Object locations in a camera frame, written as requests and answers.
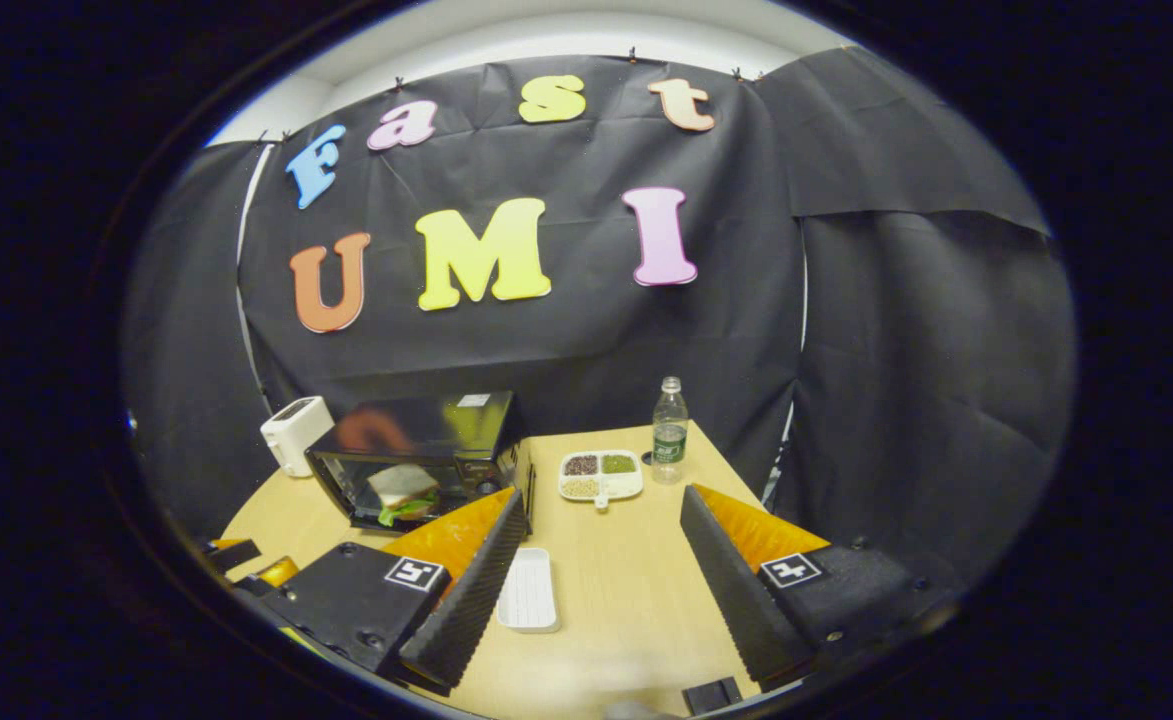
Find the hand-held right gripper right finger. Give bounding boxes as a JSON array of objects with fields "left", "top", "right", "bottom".
[{"left": 679, "top": 483, "right": 957, "bottom": 693}]

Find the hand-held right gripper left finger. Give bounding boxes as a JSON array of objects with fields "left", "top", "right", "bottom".
[{"left": 264, "top": 487, "right": 530, "bottom": 696}]

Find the lettuce sandwich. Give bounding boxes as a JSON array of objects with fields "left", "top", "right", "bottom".
[{"left": 366, "top": 463, "right": 442, "bottom": 528}]

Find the black electric oven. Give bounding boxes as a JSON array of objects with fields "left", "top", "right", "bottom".
[{"left": 304, "top": 390, "right": 537, "bottom": 533}]

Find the white rectangular plate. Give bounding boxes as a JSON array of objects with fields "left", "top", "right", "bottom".
[{"left": 496, "top": 547, "right": 561, "bottom": 634}]

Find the small black object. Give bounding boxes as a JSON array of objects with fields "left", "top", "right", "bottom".
[{"left": 683, "top": 677, "right": 744, "bottom": 716}]

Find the white toaster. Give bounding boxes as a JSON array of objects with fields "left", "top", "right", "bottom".
[{"left": 260, "top": 396, "right": 335, "bottom": 478}]

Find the clear water bottle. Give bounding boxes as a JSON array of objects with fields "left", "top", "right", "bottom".
[{"left": 652, "top": 377, "right": 690, "bottom": 485}]

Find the white divided bean dish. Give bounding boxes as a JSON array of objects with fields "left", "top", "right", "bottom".
[{"left": 558, "top": 450, "right": 644, "bottom": 511}]

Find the black backdrop cloth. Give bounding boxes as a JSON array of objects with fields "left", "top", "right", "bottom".
[{"left": 121, "top": 45, "right": 1077, "bottom": 601}]

